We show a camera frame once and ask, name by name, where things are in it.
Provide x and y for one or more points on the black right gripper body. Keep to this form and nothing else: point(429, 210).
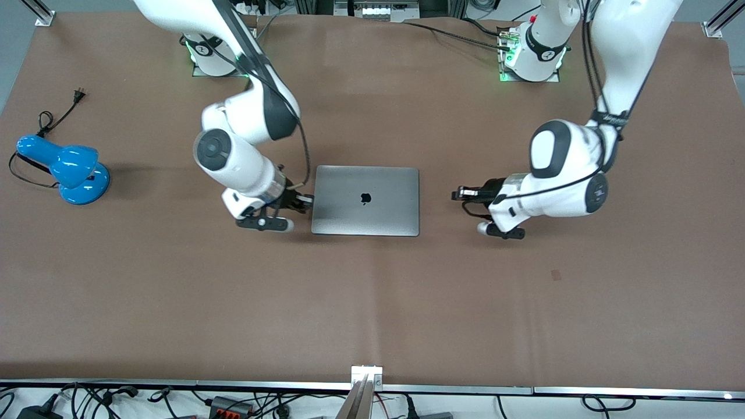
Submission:
point(290, 201)

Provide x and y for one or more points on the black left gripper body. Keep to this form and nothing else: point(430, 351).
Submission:
point(490, 190)

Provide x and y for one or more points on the grey laptop with black keyboard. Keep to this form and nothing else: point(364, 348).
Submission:
point(365, 201)

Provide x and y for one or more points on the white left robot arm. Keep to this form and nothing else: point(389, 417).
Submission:
point(564, 174)

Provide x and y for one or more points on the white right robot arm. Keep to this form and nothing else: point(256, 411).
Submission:
point(256, 110)

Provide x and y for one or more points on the brown table cover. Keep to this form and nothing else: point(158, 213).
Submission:
point(524, 320)

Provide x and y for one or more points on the white power strip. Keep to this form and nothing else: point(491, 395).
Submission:
point(251, 8)

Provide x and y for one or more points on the grey electronics box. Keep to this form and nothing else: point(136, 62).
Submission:
point(375, 10)

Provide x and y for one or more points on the black orange connector box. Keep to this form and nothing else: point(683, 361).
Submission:
point(230, 405)

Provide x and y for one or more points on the blue desk lamp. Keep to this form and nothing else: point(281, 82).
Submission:
point(73, 166)

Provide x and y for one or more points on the black power adapter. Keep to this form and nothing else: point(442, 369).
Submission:
point(38, 412)

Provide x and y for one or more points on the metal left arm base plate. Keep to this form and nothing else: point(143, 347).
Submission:
point(504, 73)

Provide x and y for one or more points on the aluminium camera mount beam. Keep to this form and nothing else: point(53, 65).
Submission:
point(364, 396)

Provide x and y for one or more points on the aluminium table edge rail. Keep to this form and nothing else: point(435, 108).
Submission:
point(174, 384)

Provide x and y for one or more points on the aluminium frame post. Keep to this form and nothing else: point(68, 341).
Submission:
point(719, 23)
point(41, 14)

